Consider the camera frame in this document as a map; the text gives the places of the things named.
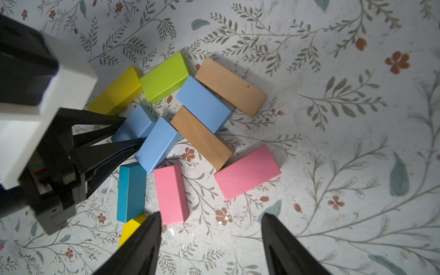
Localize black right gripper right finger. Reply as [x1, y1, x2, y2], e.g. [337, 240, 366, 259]
[261, 213, 330, 275]

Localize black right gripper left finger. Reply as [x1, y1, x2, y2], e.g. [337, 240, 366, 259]
[95, 212, 162, 275]

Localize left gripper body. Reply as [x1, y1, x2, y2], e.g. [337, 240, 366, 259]
[1, 108, 87, 234]

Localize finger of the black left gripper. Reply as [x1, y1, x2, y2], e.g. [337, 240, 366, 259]
[71, 138, 144, 199]
[72, 115, 126, 148]

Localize light blue block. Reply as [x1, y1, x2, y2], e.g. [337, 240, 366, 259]
[111, 104, 157, 142]
[135, 117, 181, 174]
[176, 76, 234, 134]

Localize yellow block front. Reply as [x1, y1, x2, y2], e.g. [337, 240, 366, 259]
[118, 214, 147, 248]

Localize yellow block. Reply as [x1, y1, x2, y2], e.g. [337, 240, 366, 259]
[87, 66, 143, 115]
[118, 214, 147, 248]

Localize teal block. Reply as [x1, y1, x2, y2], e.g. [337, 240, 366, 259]
[116, 162, 147, 223]

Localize pink block middle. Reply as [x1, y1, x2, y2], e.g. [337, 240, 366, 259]
[154, 164, 190, 225]

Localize pink block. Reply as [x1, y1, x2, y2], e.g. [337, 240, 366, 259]
[154, 164, 190, 225]
[214, 145, 281, 201]

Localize pink block right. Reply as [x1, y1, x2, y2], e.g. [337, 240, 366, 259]
[214, 145, 281, 201]

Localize lime green block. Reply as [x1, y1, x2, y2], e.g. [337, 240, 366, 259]
[140, 52, 190, 104]

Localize natural wood block lower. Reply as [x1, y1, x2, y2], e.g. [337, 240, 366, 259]
[171, 106, 234, 171]

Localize natural wood block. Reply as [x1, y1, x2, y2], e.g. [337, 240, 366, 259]
[195, 58, 267, 118]
[171, 106, 234, 171]

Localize natural wood block upper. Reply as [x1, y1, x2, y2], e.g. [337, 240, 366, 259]
[195, 58, 267, 118]

